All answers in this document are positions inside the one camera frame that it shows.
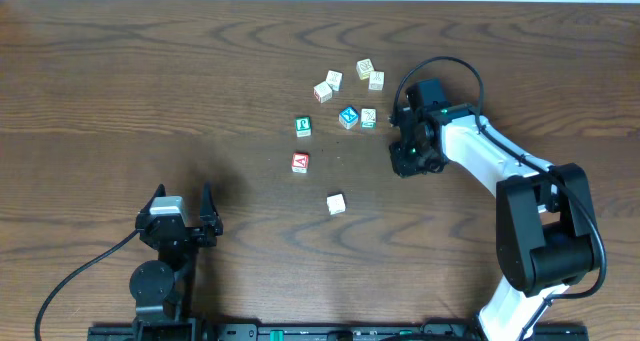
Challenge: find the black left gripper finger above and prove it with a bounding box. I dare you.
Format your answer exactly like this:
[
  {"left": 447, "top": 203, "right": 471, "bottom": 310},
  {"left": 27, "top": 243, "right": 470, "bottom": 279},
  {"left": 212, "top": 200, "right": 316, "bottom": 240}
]
[
  {"left": 199, "top": 183, "right": 219, "bottom": 226},
  {"left": 140, "top": 184, "right": 166, "bottom": 215}
]

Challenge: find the plain white block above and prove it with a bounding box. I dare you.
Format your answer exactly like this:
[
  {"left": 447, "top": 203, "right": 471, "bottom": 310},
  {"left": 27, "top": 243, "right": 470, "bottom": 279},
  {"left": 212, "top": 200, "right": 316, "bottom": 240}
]
[{"left": 326, "top": 193, "right": 346, "bottom": 215}]

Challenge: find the red letter A block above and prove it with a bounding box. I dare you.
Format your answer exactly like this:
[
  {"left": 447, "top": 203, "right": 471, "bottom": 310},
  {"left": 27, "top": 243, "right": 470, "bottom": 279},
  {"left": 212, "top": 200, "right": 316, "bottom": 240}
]
[{"left": 291, "top": 152, "right": 310, "bottom": 173}]

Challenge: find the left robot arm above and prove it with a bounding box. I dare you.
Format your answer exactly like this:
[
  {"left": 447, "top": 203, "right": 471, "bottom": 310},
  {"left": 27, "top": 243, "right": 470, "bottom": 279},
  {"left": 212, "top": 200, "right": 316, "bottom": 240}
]
[{"left": 129, "top": 183, "right": 223, "bottom": 340}]

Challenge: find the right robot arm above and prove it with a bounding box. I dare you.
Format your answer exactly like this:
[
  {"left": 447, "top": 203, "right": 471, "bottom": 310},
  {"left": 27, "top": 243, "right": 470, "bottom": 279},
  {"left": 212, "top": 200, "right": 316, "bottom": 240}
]
[{"left": 390, "top": 102, "right": 607, "bottom": 340}]

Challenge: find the teal picture block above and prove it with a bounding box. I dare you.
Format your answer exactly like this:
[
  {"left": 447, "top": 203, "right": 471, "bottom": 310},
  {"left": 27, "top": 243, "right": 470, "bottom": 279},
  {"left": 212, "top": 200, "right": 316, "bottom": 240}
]
[{"left": 360, "top": 108, "right": 377, "bottom": 129}]

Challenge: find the blue letter X block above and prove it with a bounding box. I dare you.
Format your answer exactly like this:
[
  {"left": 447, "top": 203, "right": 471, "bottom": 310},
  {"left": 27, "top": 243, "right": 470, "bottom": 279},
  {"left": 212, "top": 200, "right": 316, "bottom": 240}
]
[{"left": 338, "top": 106, "right": 359, "bottom": 130}]

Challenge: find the tan picture block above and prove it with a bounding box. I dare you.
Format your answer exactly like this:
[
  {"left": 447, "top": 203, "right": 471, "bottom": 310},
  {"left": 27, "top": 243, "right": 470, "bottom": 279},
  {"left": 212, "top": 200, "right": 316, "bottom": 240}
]
[{"left": 368, "top": 71, "right": 385, "bottom": 91}]

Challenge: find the yellow picture block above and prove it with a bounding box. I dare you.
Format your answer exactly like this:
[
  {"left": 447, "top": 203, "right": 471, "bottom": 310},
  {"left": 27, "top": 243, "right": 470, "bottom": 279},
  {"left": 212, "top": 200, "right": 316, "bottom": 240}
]
[{"left": 356, "top": 58, "right": 375, "bottom": 80}]

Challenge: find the white picture block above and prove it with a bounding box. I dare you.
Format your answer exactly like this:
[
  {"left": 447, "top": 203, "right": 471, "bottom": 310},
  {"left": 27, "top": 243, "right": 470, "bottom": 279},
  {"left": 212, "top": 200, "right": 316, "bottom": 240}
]
[{"left": 325, "top": 70, "right": 343, "bottom": 92}]

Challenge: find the red edged white block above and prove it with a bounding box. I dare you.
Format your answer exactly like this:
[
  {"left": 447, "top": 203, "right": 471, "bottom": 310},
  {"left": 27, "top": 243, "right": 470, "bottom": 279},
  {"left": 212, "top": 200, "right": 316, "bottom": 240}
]
[{"left": 313, "top": 81, "right": 333, "bottom": 103}]

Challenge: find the green letter block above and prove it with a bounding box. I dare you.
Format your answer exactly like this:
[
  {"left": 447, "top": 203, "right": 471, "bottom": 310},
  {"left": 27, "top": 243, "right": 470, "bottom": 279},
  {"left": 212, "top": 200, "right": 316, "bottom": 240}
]
[{"left": 295, "top": 116, "right": 312, "bottom": 138}]

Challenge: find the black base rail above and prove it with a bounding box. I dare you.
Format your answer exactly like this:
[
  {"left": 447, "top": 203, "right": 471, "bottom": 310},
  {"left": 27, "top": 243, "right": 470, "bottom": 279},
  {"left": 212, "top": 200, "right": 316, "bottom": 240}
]
[{"left": 87, "top": 316, "right": 589, "bottom": 341}]

